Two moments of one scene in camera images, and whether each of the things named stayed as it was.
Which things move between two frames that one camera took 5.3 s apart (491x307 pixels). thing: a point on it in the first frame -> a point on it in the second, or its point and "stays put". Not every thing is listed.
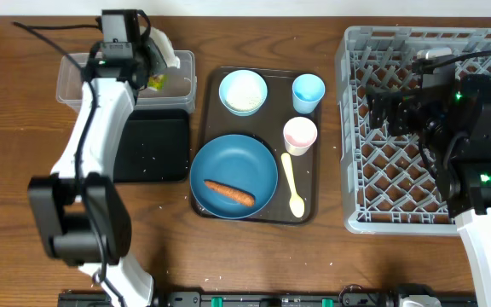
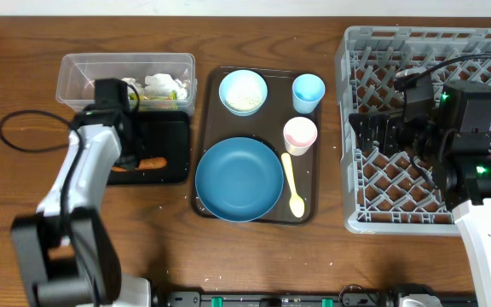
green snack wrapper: (156, 82) -> (133, 95)
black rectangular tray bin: (153, 147) stays put
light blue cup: (308, 89) stays put
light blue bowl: (243, 92) stays put
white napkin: (164, 45) -> (158, 83)
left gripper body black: (148, 60) -> (133, 153)
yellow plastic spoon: (297, 204) stays put
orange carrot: (231, 194) -> (149, 163)
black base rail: (268, 298) stays put
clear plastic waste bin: (177, 95) stays put
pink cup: (299, 134) stays put
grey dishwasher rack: (388, 186) stays put
